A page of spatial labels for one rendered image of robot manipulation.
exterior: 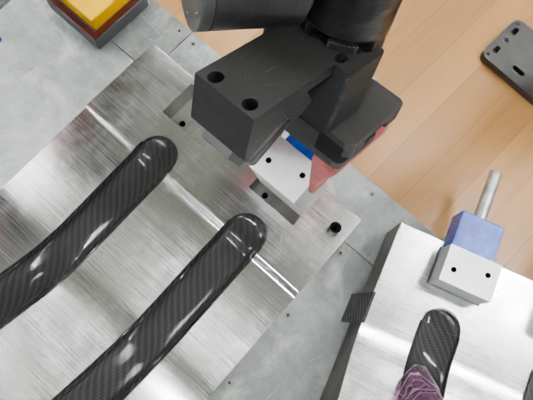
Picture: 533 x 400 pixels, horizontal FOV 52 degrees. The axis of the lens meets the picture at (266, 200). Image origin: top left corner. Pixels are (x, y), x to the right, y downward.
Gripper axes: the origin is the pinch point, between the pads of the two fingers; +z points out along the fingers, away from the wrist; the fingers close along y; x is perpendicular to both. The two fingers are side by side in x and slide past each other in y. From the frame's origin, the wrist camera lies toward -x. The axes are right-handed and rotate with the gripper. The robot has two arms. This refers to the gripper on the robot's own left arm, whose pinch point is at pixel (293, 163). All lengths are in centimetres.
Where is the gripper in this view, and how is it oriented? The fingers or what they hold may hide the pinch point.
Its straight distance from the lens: 44.9
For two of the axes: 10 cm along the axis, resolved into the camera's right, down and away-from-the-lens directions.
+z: -1.7, 5.7, 8.1
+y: 7.3, 6.2, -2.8
